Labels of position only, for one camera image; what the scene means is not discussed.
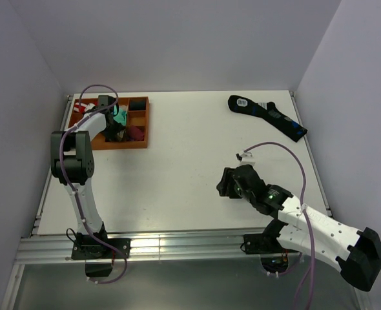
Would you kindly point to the purple sock roll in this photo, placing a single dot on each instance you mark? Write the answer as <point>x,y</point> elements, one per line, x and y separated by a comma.
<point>134,133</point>

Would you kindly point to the teal sock roll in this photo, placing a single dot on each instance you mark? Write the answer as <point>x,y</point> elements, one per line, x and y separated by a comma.
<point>120,116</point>

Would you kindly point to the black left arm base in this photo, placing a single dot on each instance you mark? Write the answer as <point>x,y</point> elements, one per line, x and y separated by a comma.
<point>99,258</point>

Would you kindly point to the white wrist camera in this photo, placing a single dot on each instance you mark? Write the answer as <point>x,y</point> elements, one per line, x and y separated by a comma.
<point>104,101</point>
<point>245,158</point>

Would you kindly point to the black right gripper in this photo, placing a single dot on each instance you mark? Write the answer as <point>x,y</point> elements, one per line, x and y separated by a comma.
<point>221,187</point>

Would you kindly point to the black blue sock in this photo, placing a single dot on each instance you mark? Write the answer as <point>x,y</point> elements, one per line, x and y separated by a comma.
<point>269,113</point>

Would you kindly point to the aluminium mounting rail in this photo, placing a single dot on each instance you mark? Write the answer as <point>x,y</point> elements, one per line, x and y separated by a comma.
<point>151,246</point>

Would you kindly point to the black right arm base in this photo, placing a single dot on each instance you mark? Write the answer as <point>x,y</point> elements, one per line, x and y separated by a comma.
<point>275,260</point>

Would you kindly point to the orange compartment tray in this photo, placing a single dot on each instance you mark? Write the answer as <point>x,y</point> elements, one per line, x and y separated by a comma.
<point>94,125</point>

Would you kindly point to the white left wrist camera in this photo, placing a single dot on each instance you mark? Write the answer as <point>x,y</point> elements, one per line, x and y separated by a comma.
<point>104,101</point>

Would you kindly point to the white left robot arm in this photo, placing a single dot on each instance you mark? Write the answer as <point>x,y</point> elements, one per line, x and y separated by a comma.
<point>72,163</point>

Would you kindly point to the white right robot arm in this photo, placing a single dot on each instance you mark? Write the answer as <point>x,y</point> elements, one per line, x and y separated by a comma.
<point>354,253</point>

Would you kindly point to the red white striped sock roll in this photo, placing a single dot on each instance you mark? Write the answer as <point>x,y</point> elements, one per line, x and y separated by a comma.
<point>83,107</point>

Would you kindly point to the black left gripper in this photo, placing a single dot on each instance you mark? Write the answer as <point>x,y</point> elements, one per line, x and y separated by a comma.
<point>116,130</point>

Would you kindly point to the dark green sock roll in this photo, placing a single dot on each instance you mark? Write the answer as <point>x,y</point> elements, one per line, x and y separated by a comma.
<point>137,104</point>

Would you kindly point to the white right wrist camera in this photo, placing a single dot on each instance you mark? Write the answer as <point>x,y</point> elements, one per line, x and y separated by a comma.
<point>245,158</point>

